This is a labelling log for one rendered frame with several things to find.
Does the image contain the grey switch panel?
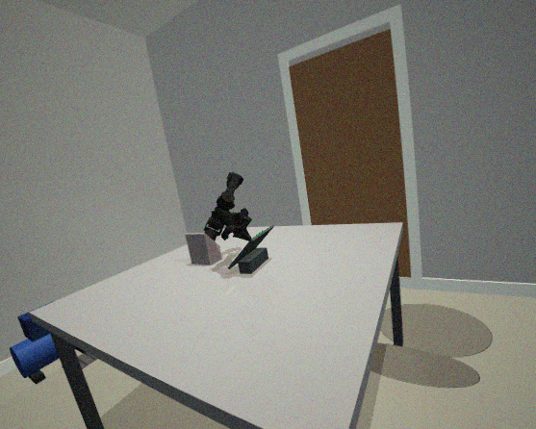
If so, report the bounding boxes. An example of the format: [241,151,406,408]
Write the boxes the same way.
[228,225,274,274]

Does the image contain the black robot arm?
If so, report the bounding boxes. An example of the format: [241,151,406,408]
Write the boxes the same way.
[203,172,248,241]

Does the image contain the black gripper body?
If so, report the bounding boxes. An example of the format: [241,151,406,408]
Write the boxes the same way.
[221,212,252,240]

